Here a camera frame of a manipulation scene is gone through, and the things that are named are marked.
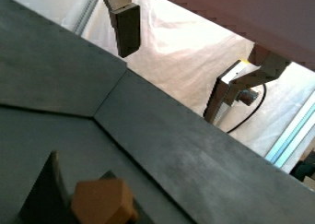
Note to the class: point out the brown three prong object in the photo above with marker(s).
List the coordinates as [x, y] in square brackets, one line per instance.
[103, 202]

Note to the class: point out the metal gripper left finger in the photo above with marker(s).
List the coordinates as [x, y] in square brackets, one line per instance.
[124, 14]

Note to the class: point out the white plastic sheet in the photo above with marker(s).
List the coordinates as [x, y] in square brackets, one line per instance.
[184, 52]

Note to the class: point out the black curved fixture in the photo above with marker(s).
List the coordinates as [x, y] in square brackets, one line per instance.
[47, 206]

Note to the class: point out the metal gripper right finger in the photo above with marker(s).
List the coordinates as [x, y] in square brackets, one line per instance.
[266, 66]

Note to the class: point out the aluminium frame profile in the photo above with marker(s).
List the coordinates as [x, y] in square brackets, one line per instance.
[294, 134]

